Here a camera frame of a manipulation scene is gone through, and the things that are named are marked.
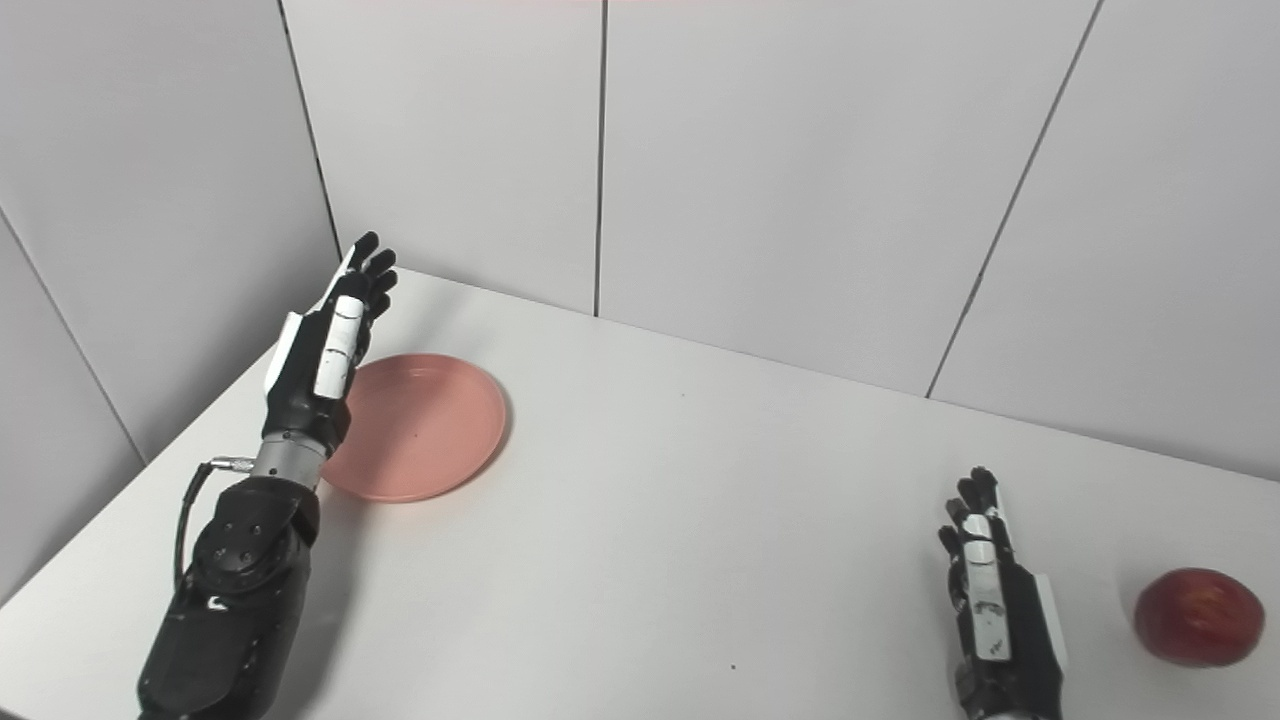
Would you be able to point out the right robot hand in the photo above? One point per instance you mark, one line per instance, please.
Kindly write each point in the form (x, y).
(1000, 620)

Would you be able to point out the red apple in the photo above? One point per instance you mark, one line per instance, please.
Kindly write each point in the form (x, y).
(1198, 617)

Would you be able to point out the pink plate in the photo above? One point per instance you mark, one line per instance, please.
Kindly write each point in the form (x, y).
(420, 425)

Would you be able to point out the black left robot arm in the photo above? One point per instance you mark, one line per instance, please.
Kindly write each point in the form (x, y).
(235, 590)

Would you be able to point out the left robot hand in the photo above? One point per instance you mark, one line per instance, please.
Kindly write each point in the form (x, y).
(310, 370)

